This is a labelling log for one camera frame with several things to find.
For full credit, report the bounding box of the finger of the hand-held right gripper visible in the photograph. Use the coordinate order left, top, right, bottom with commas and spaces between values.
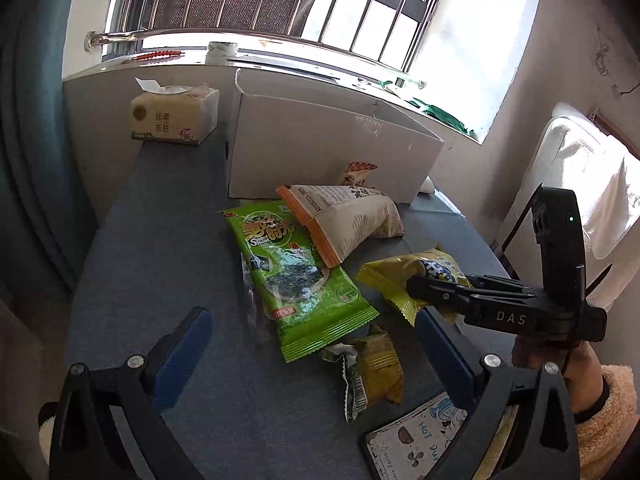
406, 276, 473, 320
465, 274, 540, 299

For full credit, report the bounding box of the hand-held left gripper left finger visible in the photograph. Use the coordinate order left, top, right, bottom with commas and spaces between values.
50, 306, 216, 480

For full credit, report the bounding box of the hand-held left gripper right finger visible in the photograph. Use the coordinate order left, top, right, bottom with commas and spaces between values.
414, 306, 581, 480

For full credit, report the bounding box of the yellow-green snack packet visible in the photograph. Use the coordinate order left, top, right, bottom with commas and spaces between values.
356, 247, 473, 328

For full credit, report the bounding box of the white cardboard box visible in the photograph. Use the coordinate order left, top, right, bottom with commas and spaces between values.
226, 69, 445, 204

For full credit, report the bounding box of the person's right hand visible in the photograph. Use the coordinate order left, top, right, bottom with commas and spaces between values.
512, 335, 609, 413

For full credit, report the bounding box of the small olive snack packet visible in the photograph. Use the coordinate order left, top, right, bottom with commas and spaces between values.
320, 325, 405, 423

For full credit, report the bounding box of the white towel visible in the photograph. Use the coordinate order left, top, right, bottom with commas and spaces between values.
565, 120, 640, 311

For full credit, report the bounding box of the smartphone with cartoon case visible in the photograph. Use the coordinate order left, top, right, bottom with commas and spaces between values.
359, 392, 468, 480

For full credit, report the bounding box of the white padded panel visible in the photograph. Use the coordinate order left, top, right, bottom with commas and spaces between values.
500, 102, 626, 271

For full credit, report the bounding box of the white orange-edged snack packet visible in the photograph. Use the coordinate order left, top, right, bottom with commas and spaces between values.
276, 184, 405, 268

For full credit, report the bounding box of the green seaweed snack packet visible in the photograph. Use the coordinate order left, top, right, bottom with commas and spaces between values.
217, 200, 380, 363

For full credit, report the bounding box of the small peanut snack packet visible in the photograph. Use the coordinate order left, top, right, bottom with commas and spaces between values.
341, 161, 378, 187

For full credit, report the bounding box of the green plastic bag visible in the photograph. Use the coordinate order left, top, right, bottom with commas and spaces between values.
380, 80, 481, 138

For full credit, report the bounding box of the tissue pack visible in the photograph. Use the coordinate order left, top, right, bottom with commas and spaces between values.
131, 78, 220, 146

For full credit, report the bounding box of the teal curtain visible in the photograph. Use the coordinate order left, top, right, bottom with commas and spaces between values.
0, 0, 101, 321

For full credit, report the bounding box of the red-orange hand tool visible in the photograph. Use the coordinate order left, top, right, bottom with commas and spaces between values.
122, 50, 186, 63

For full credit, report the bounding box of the tape roll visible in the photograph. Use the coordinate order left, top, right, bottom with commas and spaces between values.
206, 41, 238, 65

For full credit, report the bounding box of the wooden frame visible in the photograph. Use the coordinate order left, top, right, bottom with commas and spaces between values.
594, 109, 640, 157

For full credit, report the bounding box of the wall cord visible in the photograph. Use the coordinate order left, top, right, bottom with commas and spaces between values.
594, 25, 640, 98

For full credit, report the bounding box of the steel window guard rail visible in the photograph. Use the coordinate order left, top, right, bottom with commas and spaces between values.
85, 0, 451, 91

